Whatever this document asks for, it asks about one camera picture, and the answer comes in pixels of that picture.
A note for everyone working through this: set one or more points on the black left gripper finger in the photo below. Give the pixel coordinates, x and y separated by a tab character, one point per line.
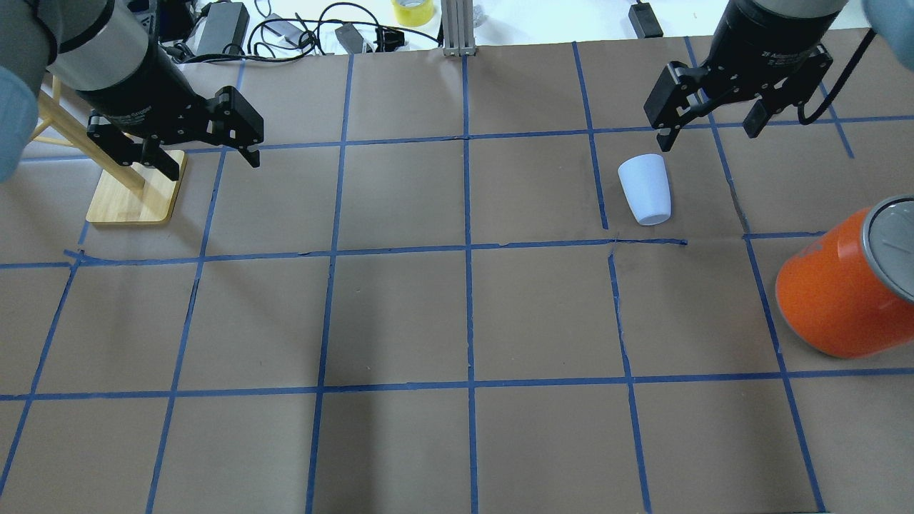
126	151
237	124

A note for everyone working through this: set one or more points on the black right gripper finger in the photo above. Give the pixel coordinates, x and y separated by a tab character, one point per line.
761	113
676	100

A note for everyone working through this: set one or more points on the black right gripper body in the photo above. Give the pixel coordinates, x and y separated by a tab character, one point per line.
770	37

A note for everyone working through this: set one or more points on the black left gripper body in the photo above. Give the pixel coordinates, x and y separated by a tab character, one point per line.
138	84

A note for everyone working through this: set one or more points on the light blue plastic cup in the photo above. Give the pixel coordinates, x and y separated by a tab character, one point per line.
646	186

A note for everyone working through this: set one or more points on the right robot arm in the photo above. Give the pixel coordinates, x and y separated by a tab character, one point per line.
889	20

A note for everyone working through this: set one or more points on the wooden cup tree stand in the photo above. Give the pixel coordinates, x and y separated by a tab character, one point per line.
125	195

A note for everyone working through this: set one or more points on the right side black adapter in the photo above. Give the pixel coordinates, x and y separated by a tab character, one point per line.
644	21

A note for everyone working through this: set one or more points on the black power adapter brick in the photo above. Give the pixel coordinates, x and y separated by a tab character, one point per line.
225	25

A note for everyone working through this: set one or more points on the small black adapter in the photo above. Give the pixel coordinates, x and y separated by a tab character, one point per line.
351	39

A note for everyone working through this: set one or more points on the orange can with silver lid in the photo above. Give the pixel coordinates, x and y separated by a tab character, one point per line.
849	294

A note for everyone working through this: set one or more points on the yellow tape roll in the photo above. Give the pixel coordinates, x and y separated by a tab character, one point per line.
413	13

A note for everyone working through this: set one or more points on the aluminium frame post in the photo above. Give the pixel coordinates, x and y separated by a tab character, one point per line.
457	28

